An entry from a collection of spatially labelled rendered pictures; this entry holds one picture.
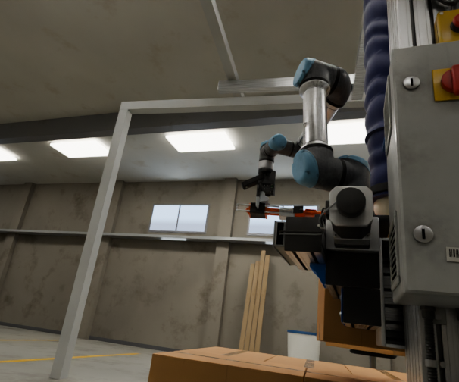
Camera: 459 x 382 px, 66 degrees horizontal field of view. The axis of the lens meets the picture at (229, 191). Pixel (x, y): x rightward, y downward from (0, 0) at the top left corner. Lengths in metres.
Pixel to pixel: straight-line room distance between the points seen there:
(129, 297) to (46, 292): 2.50
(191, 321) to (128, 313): 1.60
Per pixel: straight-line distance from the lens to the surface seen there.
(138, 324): 8.85
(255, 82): 4.05
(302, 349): 6.86
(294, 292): 7.66
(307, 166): 1.17
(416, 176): 0.67
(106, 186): 4.44
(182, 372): 1.56
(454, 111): 0.74
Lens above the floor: 0.69
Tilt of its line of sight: 20 degrees up
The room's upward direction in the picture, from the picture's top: 7 degrees clockwise
